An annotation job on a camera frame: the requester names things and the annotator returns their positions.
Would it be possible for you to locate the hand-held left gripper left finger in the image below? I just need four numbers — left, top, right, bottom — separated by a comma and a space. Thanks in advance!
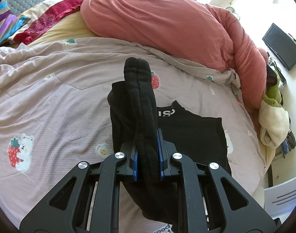
19, 136, 139, 233

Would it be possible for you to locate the black monitor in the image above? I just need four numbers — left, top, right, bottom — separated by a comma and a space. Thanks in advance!
262, 23, 296, 71

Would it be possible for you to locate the black garment with orange cuffs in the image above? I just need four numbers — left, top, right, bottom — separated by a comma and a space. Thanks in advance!
107, 57, 185, 233

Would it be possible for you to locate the pink duvet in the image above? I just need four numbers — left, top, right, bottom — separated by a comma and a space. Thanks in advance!
80, 0, 269, 110

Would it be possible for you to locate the green and cream garment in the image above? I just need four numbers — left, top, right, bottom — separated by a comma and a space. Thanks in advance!
258, 73, 290, 149

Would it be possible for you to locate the beige yellow blanket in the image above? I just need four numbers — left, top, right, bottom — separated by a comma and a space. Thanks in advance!
29, 12, 103, 47

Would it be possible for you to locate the striped colourful blanket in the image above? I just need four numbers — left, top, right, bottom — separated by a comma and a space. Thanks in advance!
0, 0, 20, 51

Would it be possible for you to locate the red knitted cloth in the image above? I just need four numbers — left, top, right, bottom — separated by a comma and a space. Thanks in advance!
13, 0, 84, 45

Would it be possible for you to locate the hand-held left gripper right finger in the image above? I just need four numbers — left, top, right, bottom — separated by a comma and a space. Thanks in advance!
158, 129, 277, 233

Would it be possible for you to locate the strawberry print bed sheet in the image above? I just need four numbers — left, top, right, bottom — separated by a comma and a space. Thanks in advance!
0, 37, 268, 233

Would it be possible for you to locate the black printed garment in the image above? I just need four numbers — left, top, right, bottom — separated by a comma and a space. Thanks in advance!
156, 100, 233, 178

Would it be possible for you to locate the white plastic box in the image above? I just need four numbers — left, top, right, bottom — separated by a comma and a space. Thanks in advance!
263, 175, 296, 220

